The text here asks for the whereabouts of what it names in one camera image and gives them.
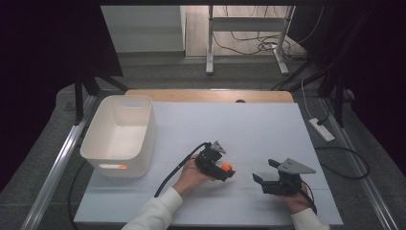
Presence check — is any person's right hand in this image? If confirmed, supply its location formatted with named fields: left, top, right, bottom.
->
left=281, top=183, right=311, bottom=215

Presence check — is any white cabinet panel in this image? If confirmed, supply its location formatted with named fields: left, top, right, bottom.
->
left=101, top=5, right=187, bottom=54

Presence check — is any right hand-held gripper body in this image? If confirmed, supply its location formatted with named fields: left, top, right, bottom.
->
left=261, top=157, right=317, bottom=196

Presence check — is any white metal stand frame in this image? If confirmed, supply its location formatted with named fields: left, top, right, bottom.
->
left=205, top=5, right=297, bottom=77

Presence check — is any thin black floor cable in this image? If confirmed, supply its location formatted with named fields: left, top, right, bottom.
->
left=67, top=159, right=89, bottom=230

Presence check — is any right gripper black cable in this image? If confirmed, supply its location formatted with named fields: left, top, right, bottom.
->
left=300, top=179, right=318, bottom=216

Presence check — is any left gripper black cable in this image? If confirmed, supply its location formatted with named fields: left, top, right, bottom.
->
left=153, top=142, right=213, bottom=198

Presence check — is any white power cord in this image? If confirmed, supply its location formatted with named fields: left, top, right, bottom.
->
left=301, top=78, right=316, bottom=121

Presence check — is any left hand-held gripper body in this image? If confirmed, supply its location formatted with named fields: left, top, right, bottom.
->
left=194, top=140, right=227, bottom=175

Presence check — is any black metal stand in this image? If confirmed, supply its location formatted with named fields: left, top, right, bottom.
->
left=319, top=60, right=350, bottom=128

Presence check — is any aluminium rail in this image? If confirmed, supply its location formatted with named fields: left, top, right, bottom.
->
left=320, top=98, right=400, bottom=230
left=20, top=95, right=98, bottom=230

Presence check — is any white plastic storage bin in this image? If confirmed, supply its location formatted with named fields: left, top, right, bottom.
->
left=79, top=94, right=157, bottom=178

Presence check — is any black looped floor cable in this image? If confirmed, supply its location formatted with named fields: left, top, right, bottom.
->
left=314, top=146, right=371, bottom=180

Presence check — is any black tripod stand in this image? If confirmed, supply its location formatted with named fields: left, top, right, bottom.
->
left=74, top=61, right=130, bottom=127

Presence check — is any white power strip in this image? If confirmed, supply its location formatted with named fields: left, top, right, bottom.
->
left=307, top=117, right=336, bottom=143

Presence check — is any tangle of floor cables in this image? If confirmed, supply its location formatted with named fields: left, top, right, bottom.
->
left=213, top=5, right=308, bottom=61

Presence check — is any white board on table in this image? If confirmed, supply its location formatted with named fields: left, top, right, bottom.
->
left=74, top=101, right=345, bottom=226

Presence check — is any wooden table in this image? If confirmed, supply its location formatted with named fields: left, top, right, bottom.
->
left=124, top=88, right=295, bottom=104

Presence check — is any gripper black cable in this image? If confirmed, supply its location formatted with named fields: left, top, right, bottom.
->
left=153, top=142, right=213, bottom=198
left=300, top=179, right=318, bottom=216

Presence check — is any person's left hand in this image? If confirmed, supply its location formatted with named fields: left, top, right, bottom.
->
left=172, top=154, right=213, bottom=196

